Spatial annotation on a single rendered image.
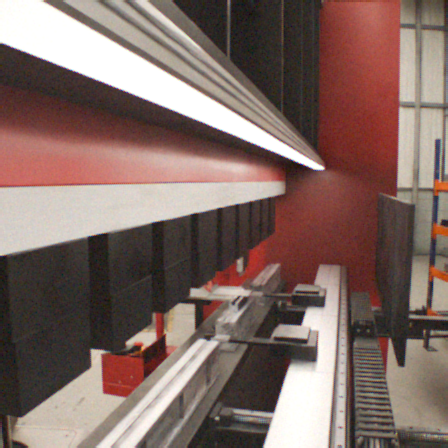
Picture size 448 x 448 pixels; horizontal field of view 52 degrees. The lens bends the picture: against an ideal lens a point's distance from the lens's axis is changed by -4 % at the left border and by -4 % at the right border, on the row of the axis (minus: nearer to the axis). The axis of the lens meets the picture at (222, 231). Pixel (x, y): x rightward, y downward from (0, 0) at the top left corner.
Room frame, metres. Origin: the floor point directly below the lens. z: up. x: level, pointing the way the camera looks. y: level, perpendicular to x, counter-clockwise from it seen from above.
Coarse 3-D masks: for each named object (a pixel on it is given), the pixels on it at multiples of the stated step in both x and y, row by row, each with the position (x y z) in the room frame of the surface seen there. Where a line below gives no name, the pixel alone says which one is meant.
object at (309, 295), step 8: (296, 288) 1.56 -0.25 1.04; (304, 288) 1.57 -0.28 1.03; (312, 288) 1.57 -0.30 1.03; (320, 288) 1.60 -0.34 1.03; (256, 296) 1.61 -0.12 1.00; (264, 296) 1.60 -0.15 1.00; (272, 296) 1.59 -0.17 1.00; (280, 296) 1.59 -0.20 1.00; (288, 296) 1.58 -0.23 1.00; (296, 296) 1.53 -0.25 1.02; (304, 296) 1.53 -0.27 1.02; (312, 296) 1.52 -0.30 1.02; (320, 296) 1.51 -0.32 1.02; (296, 304) 1.53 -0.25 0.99; (304, 304) 1.52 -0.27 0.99; (312, 304) 1.52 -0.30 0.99; (320, 304) 1.51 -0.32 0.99
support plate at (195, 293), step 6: (192, 288) 1.70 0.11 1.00; (204, 288) 1.70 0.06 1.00; (228, 288) 1.71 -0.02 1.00; (234, 288) 1.71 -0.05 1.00; (240, 288) 1.71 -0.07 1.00; (192, 294) 1.61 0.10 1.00; (198, 294) 1.62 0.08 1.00; (204, 294) 1.62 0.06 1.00; (222, 300) 1.57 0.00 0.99; (228, 300) 1.56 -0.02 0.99
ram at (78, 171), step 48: (0, 96) 0.42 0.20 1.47; (48, 96) 0.49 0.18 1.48; (0, 144) 0.42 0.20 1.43; (48, 144) 0.49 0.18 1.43; (96, 144) 0.59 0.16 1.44; (144, 144) 0.73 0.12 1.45; (192, 144) 0.96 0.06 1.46; (0, 192) 0.42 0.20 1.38; (48, 192) 0.49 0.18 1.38; (96, 192) 0.59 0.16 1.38; (144, 192) 0.73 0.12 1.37; (192, 192) 0.96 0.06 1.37; (240, 192) 1.40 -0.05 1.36; (0, 240) 0.41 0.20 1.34; (48, 240) 0.49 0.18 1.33
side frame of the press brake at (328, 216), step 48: (384, 0) 2.34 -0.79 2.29; (336, 48) 2.39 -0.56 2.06; (384, 48) 2.34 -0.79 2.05; (336, 96) 2.39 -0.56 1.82; (384, 96) 2.34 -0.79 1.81; (336, 144) 2.39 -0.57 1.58; (384, 144) 2.34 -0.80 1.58; (288, 192) 2.45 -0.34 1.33; (336, 192) 2.39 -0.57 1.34; (384, 192) 2.33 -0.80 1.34; (288, 240) 2.45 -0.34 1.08; (336, 240) 2.39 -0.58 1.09; (288, 288) 2.45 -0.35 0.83
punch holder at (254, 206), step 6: (252, 204) 1.59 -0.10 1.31; (258, 204) 1.70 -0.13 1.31; (252, 210) 1.59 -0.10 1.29; (258, 210) 1.70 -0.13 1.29; (252, 216) 1.59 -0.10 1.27; (258, 216) 1.70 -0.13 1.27; (252, 222) 1.59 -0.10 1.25; (258, 222) 1.70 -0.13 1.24; (252, 228) 1.59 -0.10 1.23; (258, 228) 1.70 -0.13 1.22; (252, 234) 1.60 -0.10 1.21; (258, 234) 1.71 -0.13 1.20; (252, 240) 1.60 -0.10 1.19; (258, 240) 1.71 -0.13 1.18; (252, 246) 1.60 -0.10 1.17
